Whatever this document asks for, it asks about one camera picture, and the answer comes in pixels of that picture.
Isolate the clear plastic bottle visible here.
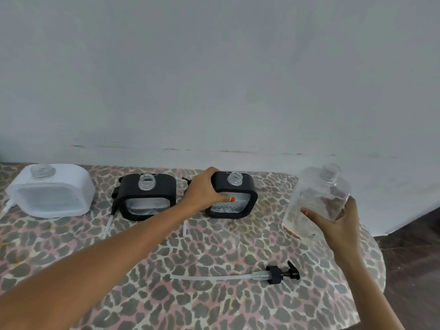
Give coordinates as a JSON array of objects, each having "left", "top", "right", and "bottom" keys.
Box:
[{"left": 282, "top": 163, "right": 351, "bottom": 242}]

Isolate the black square dispenser bottle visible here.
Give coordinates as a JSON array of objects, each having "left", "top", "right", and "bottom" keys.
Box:
[
  {"left": 118, "top": 173, "right": 177, "bottom": 222},
  {"left": 205, "top": 171, "right": 258, "bottom": 219}
]

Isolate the person's left hand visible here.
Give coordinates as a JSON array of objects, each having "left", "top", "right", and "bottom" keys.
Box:
[{"left": 179, "top": 166, "right": 237, "bottom": 216}]

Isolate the black pump with clear tube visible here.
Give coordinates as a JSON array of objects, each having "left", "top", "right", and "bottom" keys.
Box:
[
  {"left": 170, "top": 261, "right": 300, "bottom": 285},
  {"left": 103, "top": 178, "right": 125, "bottom": 238}
]

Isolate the leopard print tablecloth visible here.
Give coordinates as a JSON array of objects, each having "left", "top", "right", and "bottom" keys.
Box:
[{"left": 0, "top": 163, "right": 386, "bottom": 330}]

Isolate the white square dispenser bottle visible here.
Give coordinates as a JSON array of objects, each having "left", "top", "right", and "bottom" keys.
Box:
[{"left": 5, "top": 163, "right": 96, "bottom": 218}]

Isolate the person's right forearm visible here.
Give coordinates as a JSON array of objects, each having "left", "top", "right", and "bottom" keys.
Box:
[{"left": 331, "top": 252, "right": 406, "bottom": 330}]

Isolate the person's right hand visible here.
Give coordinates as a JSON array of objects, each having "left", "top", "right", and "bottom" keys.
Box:
[{"left": 300, "top": 196, "right": 362, "bottom": 268}]

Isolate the person's left forearm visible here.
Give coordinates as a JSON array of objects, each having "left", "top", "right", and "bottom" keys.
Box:
[{"left": 0, "top": 200, "right": 196, "bottom": 330}]

